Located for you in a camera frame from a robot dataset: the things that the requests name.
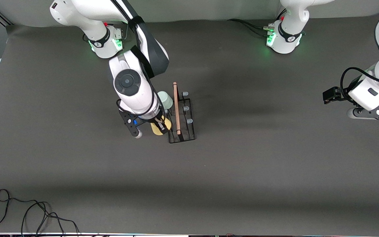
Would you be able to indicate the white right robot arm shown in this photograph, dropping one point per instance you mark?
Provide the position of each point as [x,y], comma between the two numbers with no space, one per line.
[130,98]

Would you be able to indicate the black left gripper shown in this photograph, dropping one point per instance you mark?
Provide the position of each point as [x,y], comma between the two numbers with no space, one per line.
[340,94]

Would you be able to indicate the pale green plastic cup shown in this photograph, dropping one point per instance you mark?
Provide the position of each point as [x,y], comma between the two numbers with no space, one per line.
[166,100]

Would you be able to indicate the yellow plastic cup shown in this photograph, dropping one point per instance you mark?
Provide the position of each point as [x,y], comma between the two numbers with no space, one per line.
[156,131]

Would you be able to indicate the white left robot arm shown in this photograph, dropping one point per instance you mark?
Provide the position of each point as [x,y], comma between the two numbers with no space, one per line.
[288,42]

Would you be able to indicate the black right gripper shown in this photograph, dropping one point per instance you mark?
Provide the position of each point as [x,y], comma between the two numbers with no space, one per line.
[159,124]

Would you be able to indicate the dark grey table mat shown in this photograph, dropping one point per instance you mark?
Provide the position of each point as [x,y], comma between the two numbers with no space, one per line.
[209,197]

